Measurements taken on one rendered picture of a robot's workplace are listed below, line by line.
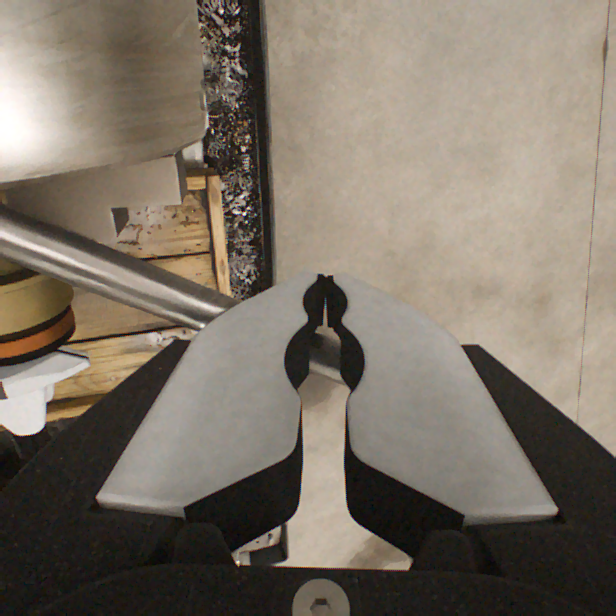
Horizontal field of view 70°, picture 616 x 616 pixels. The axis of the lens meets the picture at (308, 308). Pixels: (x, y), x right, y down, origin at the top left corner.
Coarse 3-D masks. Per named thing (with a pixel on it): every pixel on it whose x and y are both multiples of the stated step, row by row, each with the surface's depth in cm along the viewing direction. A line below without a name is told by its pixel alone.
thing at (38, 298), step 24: (0, 264) 29; (0, 288) 28; (24, 288) 29; (48, 288) 30; (0, 312) 29; (24, 312) 29; (48, 312) 31; (72, 312) 34; (0, 336) 30; (24, 336) 31; (48, 336) 32; (0, 360) 31; (24, 360) 31
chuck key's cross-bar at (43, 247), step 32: (0, 224) 10; (32, 224) 10; (0, 256) 10; (32, 256) 10; (64, 256) 10; (96, 256) 10; (128, 256) 11; (96, 288) 11; (128, 288) 11; (160, 288) 11; (192, 288) 11; (192, 320) 11; (320, 352) 12
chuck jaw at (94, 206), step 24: (120, 168) 27; (144, 168) 27; (168, 168) 28; (24, 192) 27; (48, 192) 27; (72, 192) 28; (96, 192) 28; (120, 192) 28; (144, 192) 28; (168, 192) 28; (48, 216) 28; (72, 216) 28; (96, 216) 28; (120, 216) 30
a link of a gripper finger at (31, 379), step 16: (64, 352) 33; (0, 368) 31; (16, 368) 31; (32, 368) 31; (48, 368) 32; (64, 368) 32; (80, 368) 33; (16, 384) 30; (32, 384) 31; (48, 384) 32; (16, 400) 32; (32, 400) 32; (0, 416) 32; (16, 416) 32; (32, 416) 33; (16, 432) 33; (32, 432) 33
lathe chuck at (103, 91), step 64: (0, 0) 15; (64, 0) 16; (128, 0) 18; (192, 0) 24; (0, 64) 15; (64, 64) 17; (128, 64) 19; (192, 64) 24; (0, 128) 16; (64, 128) 17; (128, 128) 20; (192, 128) 24
